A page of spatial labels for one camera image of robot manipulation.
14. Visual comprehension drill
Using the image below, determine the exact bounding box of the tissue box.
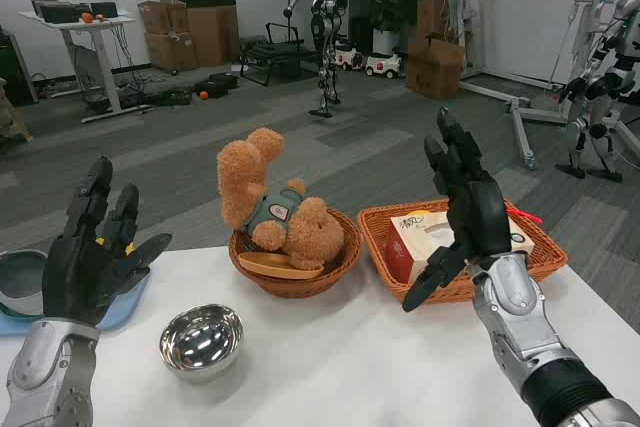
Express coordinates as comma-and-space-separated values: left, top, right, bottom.
383, 211, 534, 286

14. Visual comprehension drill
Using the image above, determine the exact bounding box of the tall cardboard box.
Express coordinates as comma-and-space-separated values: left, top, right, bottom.
185, 0, 240, 68

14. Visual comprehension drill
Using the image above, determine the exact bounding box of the shiny steel bowl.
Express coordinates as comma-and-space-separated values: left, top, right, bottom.
158, 303, 245, 382

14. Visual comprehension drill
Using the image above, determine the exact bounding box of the orange wooden plate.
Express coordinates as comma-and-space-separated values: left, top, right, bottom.
237, 250, 325, 280

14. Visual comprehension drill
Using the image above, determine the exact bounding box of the hanging silver humanoid robot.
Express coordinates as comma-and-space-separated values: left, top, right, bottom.
557, 0, 640, 183

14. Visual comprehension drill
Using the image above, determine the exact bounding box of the white hoist frame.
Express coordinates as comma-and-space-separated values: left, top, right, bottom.
459, 0, 640, 171

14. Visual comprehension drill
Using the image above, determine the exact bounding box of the light blue tray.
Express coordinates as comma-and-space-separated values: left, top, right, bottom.
0, 274, 151, 337

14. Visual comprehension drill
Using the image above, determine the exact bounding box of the white toy car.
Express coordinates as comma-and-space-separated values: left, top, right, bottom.
334, 39, 369, 72
364, 46, 407, 80

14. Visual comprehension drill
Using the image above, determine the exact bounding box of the round wicker basket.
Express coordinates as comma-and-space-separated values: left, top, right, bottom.
228, 206, 364, 300

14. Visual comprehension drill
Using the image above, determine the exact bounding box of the wide cardboard box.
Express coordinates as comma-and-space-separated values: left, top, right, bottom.
144, 31, 199, 72

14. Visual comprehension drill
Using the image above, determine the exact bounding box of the white standing desk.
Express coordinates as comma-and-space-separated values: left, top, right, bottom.
19, 10, 154, 124

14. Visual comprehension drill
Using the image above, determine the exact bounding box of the red ribbon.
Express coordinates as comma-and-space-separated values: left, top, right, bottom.
506, 204, 544, 225

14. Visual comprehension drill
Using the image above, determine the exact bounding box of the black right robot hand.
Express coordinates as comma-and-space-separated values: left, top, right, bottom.
402, 106, 514, 313

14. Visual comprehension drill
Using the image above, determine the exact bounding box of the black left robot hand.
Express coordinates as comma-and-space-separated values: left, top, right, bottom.
42, 155, 174, 327

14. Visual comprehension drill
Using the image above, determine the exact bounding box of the rectangular wicker basket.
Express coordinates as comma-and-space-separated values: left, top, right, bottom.
357, 198, 570, 306

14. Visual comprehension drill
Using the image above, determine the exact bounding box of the grey shoe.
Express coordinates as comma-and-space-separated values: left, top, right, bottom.
0, 249, 50, 318

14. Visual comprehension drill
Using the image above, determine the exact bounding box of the black folding cot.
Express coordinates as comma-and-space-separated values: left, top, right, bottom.
238, 21, 321, 87

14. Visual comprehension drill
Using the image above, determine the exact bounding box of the open cardboard box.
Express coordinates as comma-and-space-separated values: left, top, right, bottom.
405, 38, 466, 100

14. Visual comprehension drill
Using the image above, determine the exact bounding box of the green plate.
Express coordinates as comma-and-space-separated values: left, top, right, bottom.
0, 305, 46, 323

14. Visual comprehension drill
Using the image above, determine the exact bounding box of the small cardboard box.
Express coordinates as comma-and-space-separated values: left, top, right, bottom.
138, 0, 189, 36

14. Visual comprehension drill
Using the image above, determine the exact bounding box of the upright cardboard box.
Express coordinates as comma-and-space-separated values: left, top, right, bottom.
416, 0, 451, 41

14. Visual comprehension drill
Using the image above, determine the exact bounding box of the brown teddy bear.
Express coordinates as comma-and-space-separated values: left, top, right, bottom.
216, 127, 344, 271

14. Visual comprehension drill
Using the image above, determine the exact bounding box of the standing humanoid robot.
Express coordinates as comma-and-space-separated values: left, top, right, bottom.
283, 0, 349, 119

